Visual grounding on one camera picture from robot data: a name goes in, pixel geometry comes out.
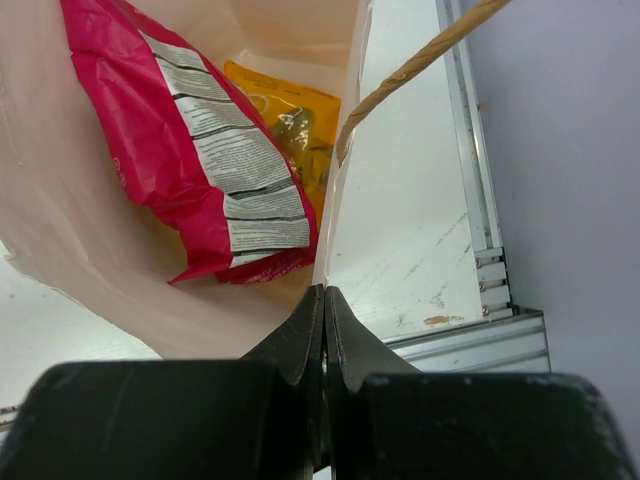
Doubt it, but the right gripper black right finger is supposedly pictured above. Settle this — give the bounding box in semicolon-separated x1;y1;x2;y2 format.
324;287;639;479

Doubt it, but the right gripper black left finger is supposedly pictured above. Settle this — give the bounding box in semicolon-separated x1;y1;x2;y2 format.
1;285;324;479

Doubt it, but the white paper bag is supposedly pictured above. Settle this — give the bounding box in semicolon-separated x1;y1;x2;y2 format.
1;1;482;358

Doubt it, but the pink snack bag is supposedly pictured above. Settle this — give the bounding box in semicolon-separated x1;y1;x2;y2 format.
61;1;318;284

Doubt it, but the orange Lot 100 gummy bag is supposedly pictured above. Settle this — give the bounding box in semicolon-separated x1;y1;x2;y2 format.
224;61;341;221

